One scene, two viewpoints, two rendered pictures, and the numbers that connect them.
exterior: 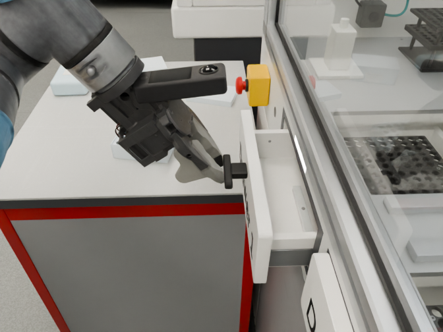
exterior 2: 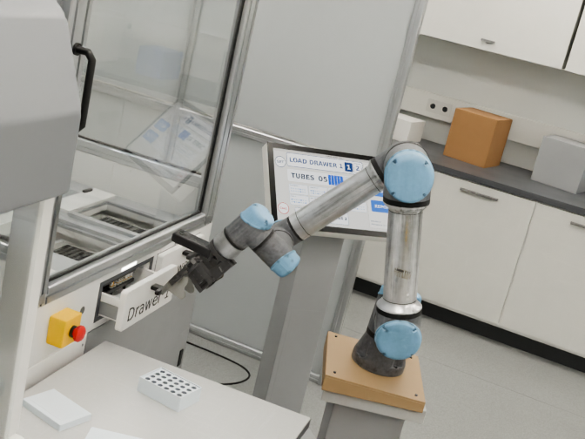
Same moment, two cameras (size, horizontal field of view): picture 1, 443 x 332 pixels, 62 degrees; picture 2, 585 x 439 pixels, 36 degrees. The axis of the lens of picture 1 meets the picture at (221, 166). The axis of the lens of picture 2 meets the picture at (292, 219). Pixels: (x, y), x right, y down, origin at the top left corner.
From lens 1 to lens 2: 2.67 m
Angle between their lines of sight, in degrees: 122
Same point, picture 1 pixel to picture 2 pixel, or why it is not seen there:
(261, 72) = (66, 312)
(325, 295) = (171, 252)
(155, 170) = not seen: hidden behind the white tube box
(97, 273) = not seen: outside the picture
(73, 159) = (231, 413)
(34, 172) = (265, 416)
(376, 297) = (175, 226)
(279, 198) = not seen: hidden behind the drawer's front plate
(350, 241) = (167, 231)
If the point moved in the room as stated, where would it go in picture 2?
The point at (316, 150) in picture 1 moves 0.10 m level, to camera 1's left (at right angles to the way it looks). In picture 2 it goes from (143, 242) to (175, 253)
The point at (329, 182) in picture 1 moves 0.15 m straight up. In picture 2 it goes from (153, 237) to (163, 185)
